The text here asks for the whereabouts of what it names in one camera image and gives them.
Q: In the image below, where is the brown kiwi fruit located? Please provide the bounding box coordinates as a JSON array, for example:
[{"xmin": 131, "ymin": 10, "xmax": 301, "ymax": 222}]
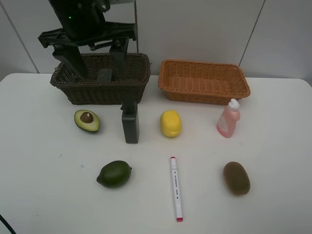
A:
[{"xmin": 223, "ymin": 161, "xmax": 251, "ymax": 195}]

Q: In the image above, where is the white red-capped marker pen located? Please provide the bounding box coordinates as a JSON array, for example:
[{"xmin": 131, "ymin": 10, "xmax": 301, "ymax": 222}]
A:
[{"xmin": 170, "ymin": 156, "xmax": 183, "ymax": 222}]

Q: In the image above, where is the orange wicker basket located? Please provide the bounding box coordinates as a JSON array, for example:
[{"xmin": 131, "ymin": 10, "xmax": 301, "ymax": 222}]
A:
[{"xmin": 158, "ymin": 59, "xmax": 251, "ymax": 105}]

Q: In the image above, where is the dark green spray bottle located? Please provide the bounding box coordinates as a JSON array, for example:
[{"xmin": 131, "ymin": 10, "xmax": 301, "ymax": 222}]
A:
[{"xmin": 121, "ymin": 100, "xmax": 139, "ymax": 144}]

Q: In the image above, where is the yellow lemon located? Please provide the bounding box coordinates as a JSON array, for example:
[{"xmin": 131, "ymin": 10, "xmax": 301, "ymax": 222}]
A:
[{"xmin": 160, "ymin": 110, "xmax": 182, "ymax": 137}]

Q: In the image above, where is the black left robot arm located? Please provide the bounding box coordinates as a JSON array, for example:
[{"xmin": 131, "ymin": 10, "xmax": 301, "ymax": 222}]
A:
[{"xmin": 38, "ymin": 0, "xmax": 137, "ymax": 79}]

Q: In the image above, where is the pink lotion bottle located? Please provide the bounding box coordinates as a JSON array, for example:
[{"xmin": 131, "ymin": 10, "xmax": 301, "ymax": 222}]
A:
[{"xmin": 216, "ymin": 98, "xmax": 240, "ymax": 138}]

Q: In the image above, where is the halved avocado with pit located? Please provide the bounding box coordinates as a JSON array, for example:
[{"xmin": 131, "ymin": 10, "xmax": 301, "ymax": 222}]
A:
[{"xmin": 74, "ymin": 110, "xmax": 100, "ymax": 133}]

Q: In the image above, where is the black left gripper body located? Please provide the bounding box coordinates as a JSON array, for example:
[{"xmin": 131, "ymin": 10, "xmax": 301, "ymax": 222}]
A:
[{"xmin": 38, "ymin": 22, "xmax": 137, "ymax": 51}]

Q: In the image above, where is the green lime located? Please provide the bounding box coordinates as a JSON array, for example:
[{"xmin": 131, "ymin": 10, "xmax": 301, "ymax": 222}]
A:
[{"xmin": 96, "ymin": 160, "xmax": 132, "ymax": 189}]

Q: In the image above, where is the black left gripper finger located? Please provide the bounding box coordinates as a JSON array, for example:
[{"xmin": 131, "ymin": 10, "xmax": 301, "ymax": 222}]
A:
[
  {"xmin": 109, "ymin": 39, "xmax": 129, "ymax": 78},
  {"xmin": 53, "ymin": 45, "xmax": 88, "ymax": 79}
]

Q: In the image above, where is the dark brown wicker basket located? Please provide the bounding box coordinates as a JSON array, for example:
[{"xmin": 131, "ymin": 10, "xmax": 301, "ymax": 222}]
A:
[{"xmin": 50, "ymin": 53, "xmax": 151, "ymax": 105}]

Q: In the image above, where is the dark grey whiteboard eraser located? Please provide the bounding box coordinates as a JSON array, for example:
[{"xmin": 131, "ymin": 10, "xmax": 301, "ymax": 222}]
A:
[{"xmin": 97, "ymin": 69, "xmax": 112, "ymax": 82}]

